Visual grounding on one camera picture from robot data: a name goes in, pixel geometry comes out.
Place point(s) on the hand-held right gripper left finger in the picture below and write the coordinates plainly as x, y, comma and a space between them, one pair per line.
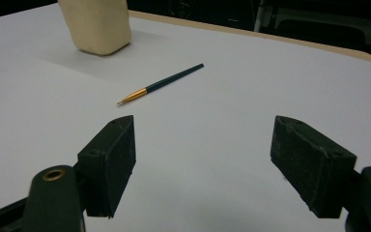
109, 167

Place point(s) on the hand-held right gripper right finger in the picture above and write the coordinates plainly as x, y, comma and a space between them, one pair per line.
312, 167

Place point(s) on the dark green gold-tipped pen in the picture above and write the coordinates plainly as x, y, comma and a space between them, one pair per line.
174, 78

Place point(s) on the beige square pen holder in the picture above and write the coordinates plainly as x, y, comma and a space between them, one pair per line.
96, 25

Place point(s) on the white paper sheet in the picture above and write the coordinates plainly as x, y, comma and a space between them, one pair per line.
206, 129

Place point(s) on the light wooden table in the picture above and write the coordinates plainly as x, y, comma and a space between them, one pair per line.
335, 50

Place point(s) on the black folding chair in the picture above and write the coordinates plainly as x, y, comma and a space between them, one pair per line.
328, 24

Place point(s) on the white table leg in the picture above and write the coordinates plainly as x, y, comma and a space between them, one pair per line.
261, 16

